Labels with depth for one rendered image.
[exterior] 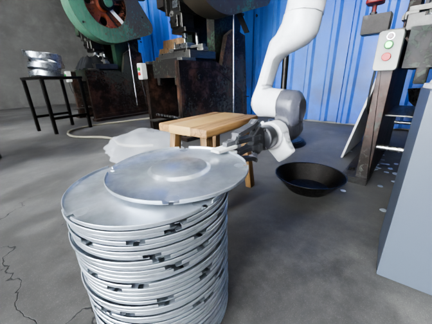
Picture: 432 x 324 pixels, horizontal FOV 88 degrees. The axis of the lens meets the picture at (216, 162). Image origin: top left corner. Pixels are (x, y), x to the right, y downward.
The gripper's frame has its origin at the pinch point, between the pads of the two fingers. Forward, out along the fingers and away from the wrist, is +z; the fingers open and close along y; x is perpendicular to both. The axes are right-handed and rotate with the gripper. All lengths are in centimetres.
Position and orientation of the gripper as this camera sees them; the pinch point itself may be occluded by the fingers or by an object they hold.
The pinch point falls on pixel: (224, 151)
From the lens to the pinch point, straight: 56.5
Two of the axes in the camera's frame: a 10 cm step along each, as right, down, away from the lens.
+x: 7.1, 2.3, -6.6
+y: -0.3, -9.4, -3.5
